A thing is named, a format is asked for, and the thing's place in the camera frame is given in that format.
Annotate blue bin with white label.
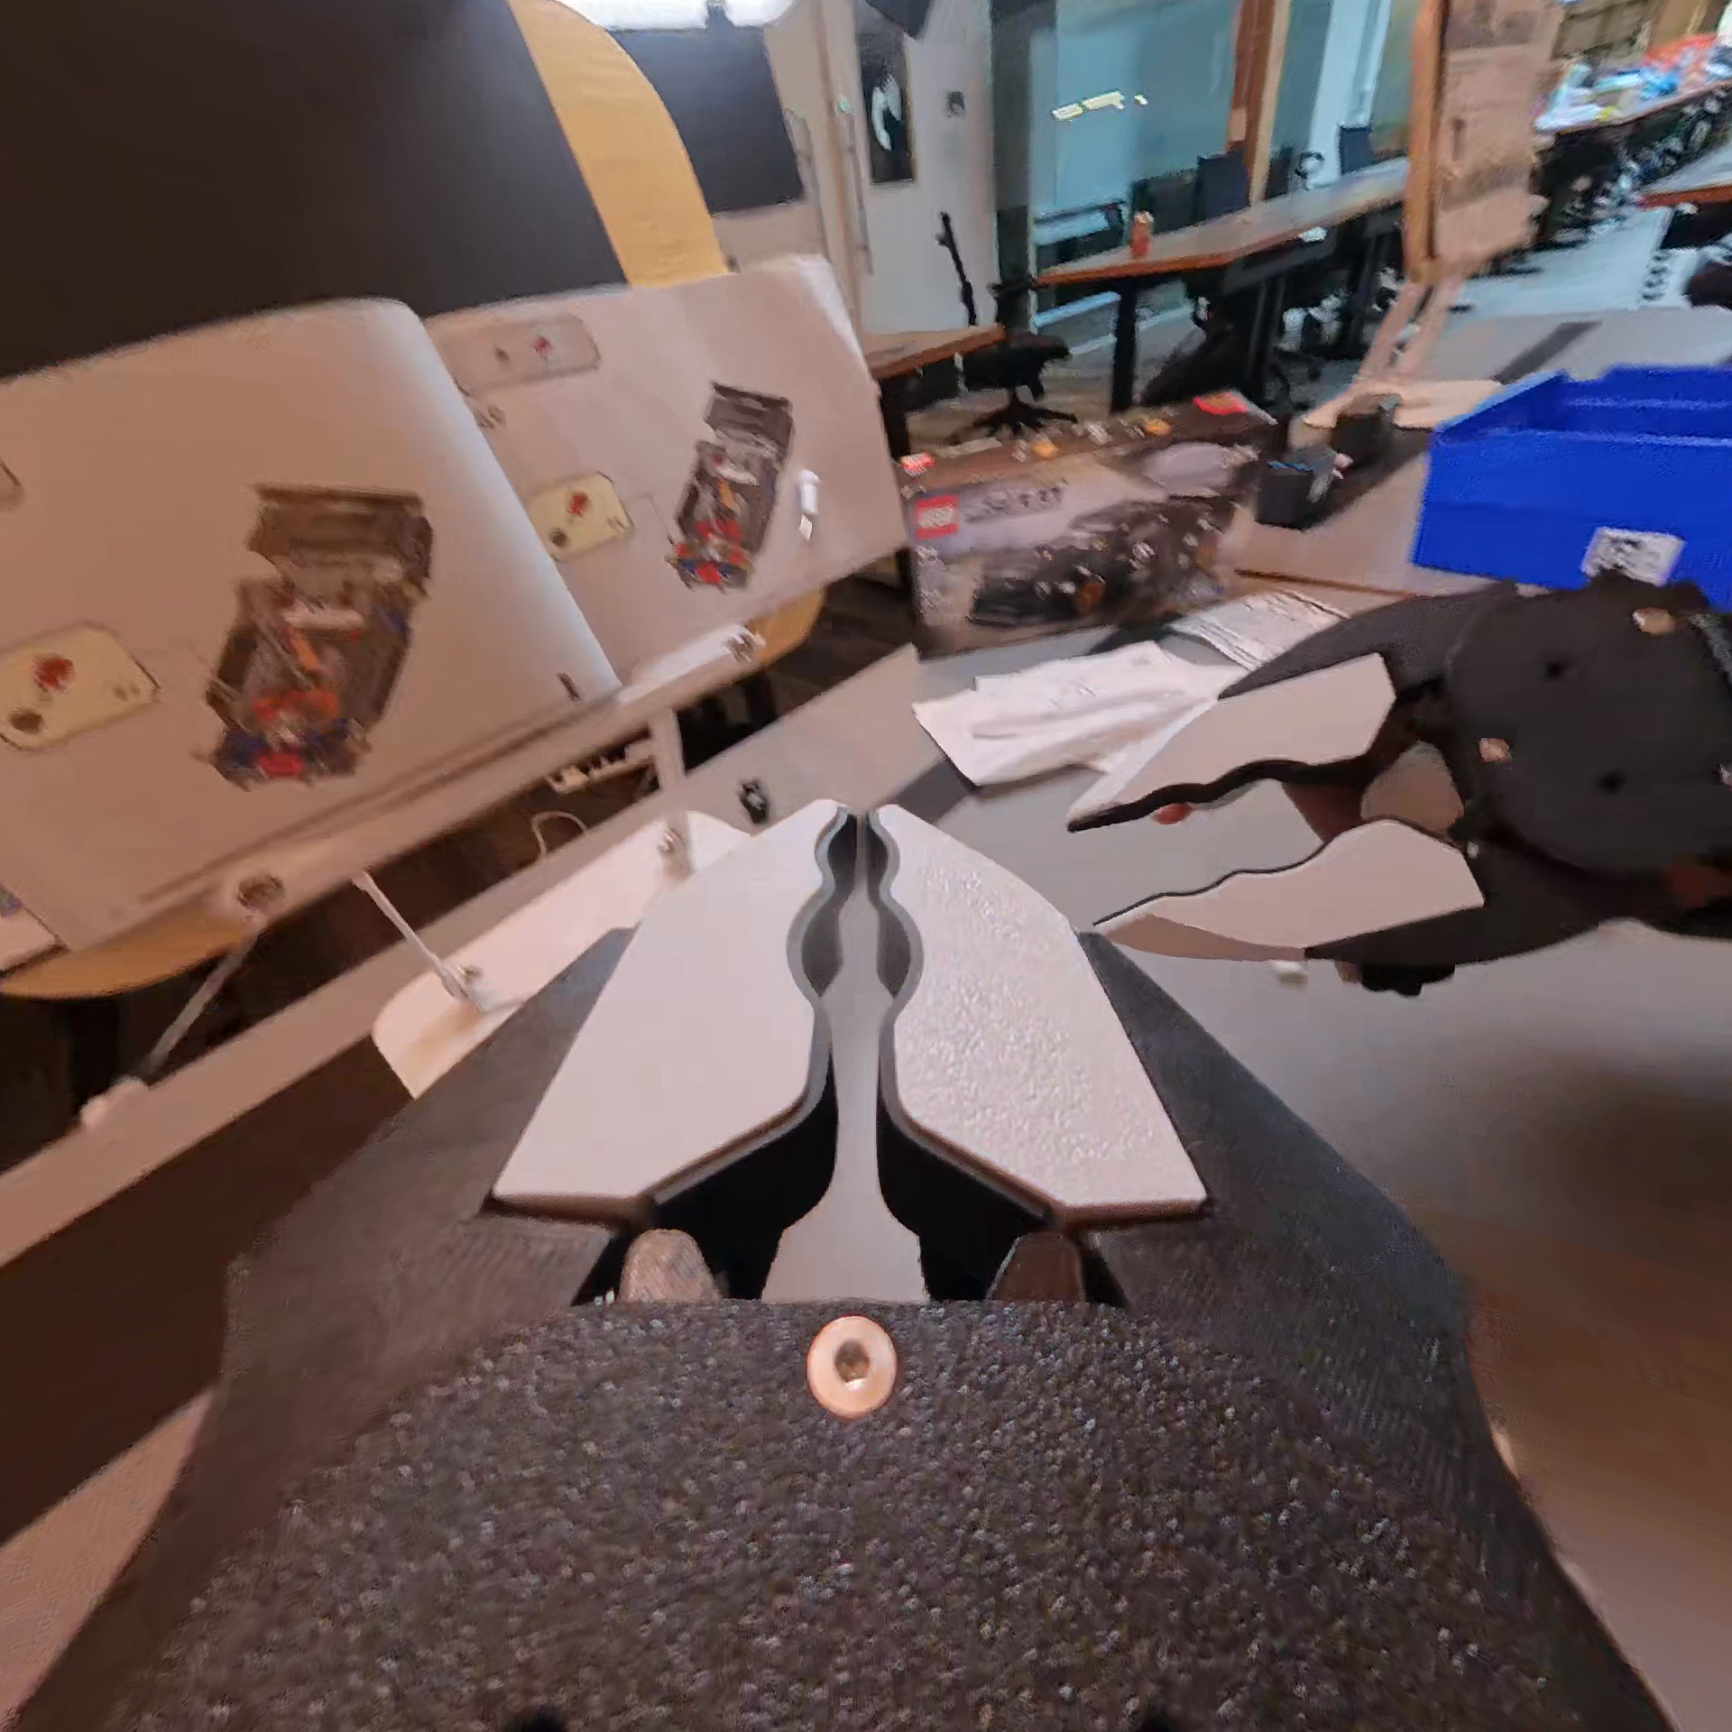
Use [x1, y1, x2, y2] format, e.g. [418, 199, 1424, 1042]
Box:
[1413, 366, 1732, 610]

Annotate black partition panel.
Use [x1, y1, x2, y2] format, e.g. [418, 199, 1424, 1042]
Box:
[0, 0, 629, 382]

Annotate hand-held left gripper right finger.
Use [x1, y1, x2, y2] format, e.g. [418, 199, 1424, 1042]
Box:
[865, 803, 1208, 1295]

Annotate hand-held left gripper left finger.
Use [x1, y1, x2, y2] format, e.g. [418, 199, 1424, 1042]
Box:
[497, 801, 861, 1295]

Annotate white book stand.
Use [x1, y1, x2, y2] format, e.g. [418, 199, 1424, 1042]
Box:
[83, 619, 813, 1125]

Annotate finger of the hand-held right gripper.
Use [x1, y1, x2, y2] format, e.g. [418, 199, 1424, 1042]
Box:
[1070, 650, 1400, 833]
[1097, 818, 1485, 965]

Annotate long wooden table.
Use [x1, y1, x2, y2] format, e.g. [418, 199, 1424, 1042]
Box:
[1036, 158, 1423, 407]

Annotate printed white sheet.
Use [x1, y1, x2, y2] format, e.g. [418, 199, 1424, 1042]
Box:
[1169, 584, 1342, 671]

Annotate white cord with plug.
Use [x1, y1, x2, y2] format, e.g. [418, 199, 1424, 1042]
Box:
[76, 922, 272, 1130]

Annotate lego set box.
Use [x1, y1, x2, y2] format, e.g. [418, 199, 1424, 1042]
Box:
[901, 406, 1273, 659]

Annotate black office chair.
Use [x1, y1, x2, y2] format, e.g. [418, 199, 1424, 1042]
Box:
[934, 216, 1074, 441]

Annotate poster on wooden easel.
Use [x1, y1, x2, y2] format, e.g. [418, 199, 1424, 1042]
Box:
[1394, 0, 1570, 286]

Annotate white paper bags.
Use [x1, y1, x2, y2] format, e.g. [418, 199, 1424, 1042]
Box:
[912, 640, 1221, 792]

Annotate open instruction booklet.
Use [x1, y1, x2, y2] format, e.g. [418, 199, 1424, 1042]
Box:
[0, 257, 908, 948]

